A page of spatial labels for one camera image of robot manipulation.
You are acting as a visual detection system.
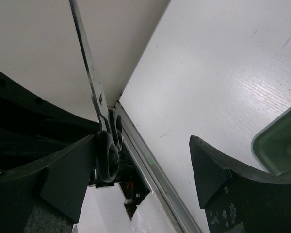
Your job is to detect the green cantilever toolbox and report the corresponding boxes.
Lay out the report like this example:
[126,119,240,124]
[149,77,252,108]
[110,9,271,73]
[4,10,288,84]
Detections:
[251,107,291,179]

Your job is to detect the black handled scissors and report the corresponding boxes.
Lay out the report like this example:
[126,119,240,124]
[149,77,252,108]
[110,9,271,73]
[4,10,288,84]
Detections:
[69,0,123,183]

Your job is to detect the aluminium frame rail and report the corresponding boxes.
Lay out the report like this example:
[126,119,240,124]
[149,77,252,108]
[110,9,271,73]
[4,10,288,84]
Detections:
[115,102,202,233]

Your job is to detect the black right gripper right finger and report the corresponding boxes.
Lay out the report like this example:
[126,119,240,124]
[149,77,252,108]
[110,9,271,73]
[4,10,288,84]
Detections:
[189,135,291,233]

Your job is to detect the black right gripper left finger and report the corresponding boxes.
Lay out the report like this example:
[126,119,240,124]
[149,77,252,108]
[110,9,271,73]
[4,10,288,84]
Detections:
[0,135,95,233]

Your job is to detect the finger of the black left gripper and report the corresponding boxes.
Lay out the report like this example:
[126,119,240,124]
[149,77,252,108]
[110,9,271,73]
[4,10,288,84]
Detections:
[0,72,99,173]

